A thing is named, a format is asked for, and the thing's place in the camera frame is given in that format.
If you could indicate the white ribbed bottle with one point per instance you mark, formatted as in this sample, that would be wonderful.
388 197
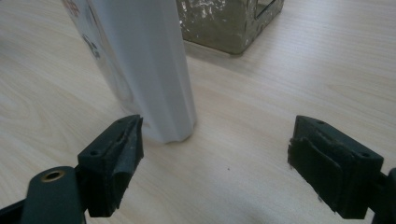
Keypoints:
149 62

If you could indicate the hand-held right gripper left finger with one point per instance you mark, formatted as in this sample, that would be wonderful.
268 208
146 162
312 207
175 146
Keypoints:
109 161

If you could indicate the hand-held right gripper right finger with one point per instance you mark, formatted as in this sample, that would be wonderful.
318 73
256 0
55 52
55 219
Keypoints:
336 168

